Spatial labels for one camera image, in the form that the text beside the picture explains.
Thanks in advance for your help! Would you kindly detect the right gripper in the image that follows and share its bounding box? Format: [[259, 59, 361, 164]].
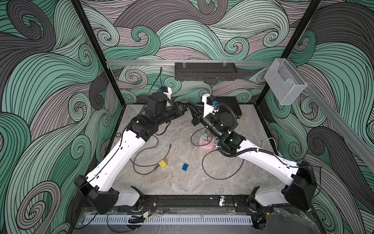
[[188, 103, 223, 141]]

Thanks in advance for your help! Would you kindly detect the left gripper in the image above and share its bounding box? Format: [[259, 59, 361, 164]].
[[153, 102, 187, 129]]

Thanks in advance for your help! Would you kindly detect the grey cable of green charger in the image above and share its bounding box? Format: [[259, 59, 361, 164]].
[[190, 127, 208, 147]]

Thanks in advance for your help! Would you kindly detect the green charger cube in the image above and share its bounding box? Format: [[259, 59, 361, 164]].
[[203, 132, 208, 141]]

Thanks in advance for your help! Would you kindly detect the grey cable of yellow charger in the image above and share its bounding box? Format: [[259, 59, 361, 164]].
[[130, 134, 172, 176]]

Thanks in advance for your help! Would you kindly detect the yellow charger cube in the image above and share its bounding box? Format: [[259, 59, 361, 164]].
[[158, 159, 168, 168]]

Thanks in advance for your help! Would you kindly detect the teal small block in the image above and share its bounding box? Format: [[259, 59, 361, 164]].
[[182, 163, 189, 171]]

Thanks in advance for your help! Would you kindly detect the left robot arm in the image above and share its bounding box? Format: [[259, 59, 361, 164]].
[[74, 92, 188, 215]]

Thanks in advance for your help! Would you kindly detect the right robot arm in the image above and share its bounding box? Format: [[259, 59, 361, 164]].
[[188, 102, 317, 211]]

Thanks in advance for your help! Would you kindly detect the black briefcase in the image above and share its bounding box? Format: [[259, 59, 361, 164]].
[[213, 96, 242, 119]]

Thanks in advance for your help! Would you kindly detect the pink power strip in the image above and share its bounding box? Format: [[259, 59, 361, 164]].
[[199, 136, 215, 151]]

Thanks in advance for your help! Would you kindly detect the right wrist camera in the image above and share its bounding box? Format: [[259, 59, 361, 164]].
[[202, 94, 218, 118]]

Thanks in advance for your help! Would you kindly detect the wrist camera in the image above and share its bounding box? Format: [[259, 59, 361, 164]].
[[159, 86, 172, 100], [202, 94, 218, 118]]

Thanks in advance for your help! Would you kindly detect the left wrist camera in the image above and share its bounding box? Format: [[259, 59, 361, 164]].
[[159, 86, 172, 100]]

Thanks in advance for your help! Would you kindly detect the black wall shelf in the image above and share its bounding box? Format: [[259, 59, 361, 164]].
[[174, 62, 238, 82]]

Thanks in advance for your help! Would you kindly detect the clear acrylic wall holder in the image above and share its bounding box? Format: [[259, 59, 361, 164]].
[[265, 58, 307, 105]]

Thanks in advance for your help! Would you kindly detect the white power cord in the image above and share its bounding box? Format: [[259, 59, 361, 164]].
[[257, 136, 281, 156]]

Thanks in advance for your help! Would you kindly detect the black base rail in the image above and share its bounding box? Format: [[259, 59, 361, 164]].
[[143, 195, 253, 213]]

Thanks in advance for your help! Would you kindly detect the white slotted cable duct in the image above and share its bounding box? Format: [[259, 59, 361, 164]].
[[81, 215, 253, 226]]

